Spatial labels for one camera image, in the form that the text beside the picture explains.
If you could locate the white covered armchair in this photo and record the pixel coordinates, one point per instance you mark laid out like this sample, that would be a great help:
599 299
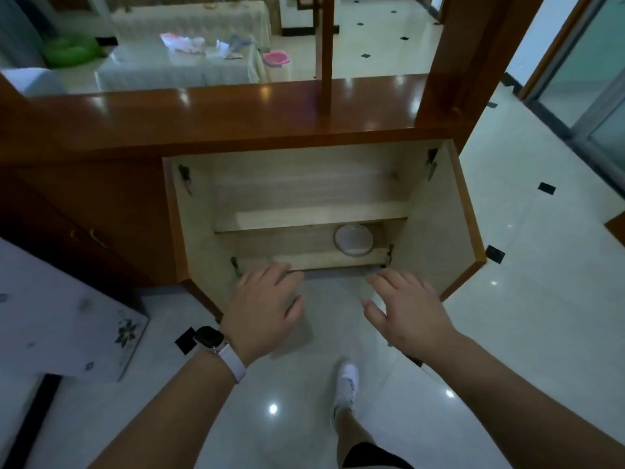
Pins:
31 81

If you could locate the smartwatch with white band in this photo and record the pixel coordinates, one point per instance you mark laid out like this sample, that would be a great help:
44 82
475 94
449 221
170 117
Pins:
222 349

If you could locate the light wooden cabinet shelf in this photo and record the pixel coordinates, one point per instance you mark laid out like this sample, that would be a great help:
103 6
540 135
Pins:
312 217

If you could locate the black shorts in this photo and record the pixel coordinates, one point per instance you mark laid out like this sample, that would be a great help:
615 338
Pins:
373 456

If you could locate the brown wooden cabinet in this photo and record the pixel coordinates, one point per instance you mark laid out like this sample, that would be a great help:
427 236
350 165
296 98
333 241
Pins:
122 141

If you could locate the sliding glass door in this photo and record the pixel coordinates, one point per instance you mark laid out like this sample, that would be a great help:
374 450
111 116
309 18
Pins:
586 82

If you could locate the person's leg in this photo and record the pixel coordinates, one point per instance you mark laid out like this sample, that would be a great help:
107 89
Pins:
354 429

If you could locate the narrow open cabinet door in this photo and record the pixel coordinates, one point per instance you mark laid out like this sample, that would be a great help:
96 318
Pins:
200 239

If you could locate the wide wooden pillar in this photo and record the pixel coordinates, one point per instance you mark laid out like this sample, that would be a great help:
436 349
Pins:
468 58

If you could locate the pink plastic basin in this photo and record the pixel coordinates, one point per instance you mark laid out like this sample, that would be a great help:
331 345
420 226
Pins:
276 58

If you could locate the person's left thumb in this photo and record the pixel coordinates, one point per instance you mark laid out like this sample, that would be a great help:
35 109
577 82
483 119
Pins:
297 305

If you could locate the person's left forearm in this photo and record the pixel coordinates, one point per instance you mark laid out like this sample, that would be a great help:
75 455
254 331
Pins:
171 415

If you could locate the coffee table with white cloth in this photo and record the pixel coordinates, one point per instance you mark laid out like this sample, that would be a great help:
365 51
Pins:
171 68

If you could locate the sofa with white cover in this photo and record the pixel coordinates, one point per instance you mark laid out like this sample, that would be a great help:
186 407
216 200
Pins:
195 19

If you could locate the person's right hand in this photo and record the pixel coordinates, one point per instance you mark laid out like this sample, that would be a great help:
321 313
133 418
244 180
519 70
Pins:
415 317

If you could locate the wide open cabinet door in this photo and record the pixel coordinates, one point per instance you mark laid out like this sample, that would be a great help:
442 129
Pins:
439 229

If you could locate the person's right forearm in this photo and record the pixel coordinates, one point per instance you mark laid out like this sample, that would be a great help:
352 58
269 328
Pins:
512 410

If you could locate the pink and white plastic bag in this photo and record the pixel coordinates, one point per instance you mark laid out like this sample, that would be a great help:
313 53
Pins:
181 42

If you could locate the slim wooden post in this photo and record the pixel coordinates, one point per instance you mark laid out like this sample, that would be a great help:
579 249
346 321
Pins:
326 53

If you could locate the table with floral white cloth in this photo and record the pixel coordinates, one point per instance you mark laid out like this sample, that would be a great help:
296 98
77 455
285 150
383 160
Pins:
58 312

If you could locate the white round bowl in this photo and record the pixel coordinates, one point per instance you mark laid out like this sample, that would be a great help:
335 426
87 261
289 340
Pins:
354 239

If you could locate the person's left hand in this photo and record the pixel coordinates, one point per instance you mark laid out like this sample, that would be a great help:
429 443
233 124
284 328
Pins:
256 312

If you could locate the crumpled white paper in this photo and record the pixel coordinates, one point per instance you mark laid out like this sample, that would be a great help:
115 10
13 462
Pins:
222 49

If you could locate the white sneaker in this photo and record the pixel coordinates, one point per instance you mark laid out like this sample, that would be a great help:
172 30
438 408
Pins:
346 385

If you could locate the metal cabinet hinge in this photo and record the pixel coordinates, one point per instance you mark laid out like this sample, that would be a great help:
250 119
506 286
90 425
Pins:
236 266
184 178
389 255
432 161

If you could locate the light blue cloth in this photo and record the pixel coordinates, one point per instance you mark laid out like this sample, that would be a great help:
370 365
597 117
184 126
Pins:
241 41

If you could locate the person's right thumb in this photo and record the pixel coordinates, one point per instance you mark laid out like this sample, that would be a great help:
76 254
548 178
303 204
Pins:
373 315

